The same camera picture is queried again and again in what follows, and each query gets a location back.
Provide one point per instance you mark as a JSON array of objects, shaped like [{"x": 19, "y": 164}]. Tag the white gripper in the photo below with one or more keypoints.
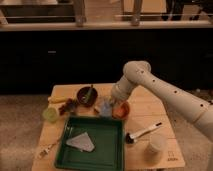
[{"x": 122, "y": 89}]

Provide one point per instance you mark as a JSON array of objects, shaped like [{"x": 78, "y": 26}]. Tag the blue sponge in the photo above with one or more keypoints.
[{"x": 106, "y": 107}]

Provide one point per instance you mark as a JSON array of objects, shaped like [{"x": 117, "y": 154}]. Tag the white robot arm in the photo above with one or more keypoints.
[{"x": 195, "y": 110}]

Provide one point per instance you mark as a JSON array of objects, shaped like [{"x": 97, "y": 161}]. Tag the green plastic tray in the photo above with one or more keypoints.
[{"x": 107, "y": 136}]

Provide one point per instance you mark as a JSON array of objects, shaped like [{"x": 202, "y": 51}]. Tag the orange bowl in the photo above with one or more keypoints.
[{"x": 121, "y": 111}]

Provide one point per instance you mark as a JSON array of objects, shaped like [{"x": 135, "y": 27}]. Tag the wooden block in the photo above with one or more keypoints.
[{"x": 97, "y": 109}]

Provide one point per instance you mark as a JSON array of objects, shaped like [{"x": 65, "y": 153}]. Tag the green utensil in bowl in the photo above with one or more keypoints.
[{"x": 88, "y": 94}]

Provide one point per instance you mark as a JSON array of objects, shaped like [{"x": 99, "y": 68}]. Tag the dark brown bowl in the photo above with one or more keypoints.
[{"x": 81, "y": 93}]

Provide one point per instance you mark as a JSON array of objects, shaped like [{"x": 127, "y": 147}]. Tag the black white brush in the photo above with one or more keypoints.
[{"x": 130, "y": 138}]

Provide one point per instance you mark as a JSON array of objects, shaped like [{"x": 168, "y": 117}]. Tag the dark toy figure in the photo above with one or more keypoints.
[{"x": 69, "y": 107}]

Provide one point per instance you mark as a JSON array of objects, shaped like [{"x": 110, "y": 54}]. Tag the wooden table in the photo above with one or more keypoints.
[{"x": 145, "y": 109}]

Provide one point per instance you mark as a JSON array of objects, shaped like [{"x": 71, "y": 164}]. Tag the grey cloth piece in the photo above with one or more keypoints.
[{"x": 81, "y": 142}]

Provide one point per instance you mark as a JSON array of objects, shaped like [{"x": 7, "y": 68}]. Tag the yellow banana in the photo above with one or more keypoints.
[{"x": 54, "y": 100}]

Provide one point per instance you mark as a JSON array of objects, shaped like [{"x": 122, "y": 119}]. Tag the green cup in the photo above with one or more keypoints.
[{"x": 50, "y": 115}]

